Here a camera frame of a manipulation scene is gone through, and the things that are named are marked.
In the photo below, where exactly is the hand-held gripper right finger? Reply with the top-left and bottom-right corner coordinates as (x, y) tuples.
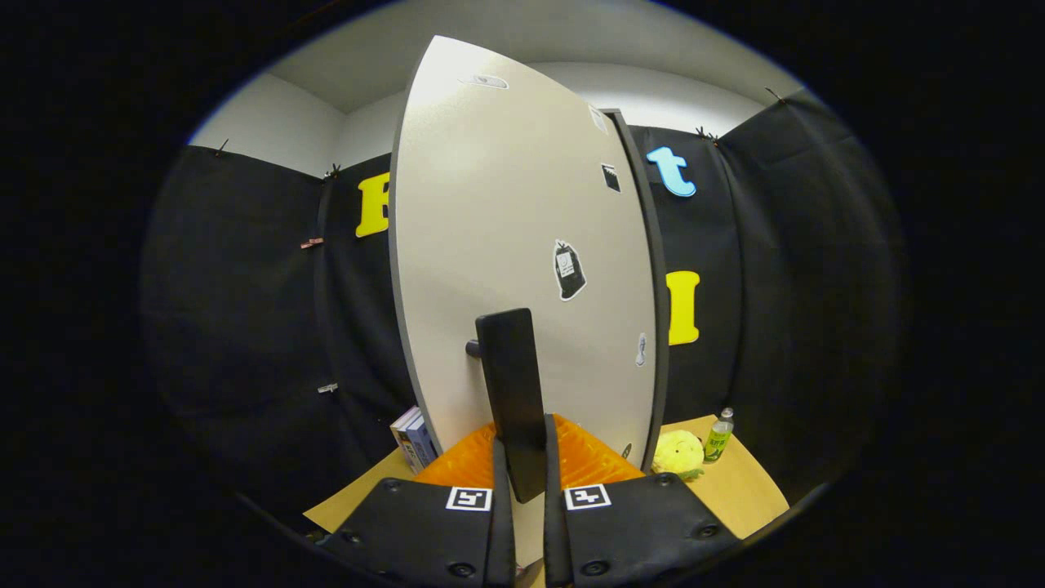
(543, 413), (742, 588)

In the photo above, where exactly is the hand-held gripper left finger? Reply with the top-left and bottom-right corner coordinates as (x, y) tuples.
(314, 423), (518, 588)

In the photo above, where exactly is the black cabinet door handle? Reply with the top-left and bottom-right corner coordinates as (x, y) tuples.
(465, 308), (548, 504)

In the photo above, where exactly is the grey shoe cabinet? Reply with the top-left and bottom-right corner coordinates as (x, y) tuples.
(603, 108), (671, 474)

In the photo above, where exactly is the beige shoe cabinet door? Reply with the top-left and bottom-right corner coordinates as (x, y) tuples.
(389, 35), (659, 572)

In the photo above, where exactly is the yellow plush toy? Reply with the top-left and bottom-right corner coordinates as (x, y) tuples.
(651, 430), (705, 480)

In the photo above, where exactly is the green drink bottle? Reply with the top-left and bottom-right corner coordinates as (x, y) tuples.
(704, 408), (735, 464)

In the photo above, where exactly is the black backdrop cloth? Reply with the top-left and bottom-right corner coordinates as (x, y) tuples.
(140, 88), (907, 523)

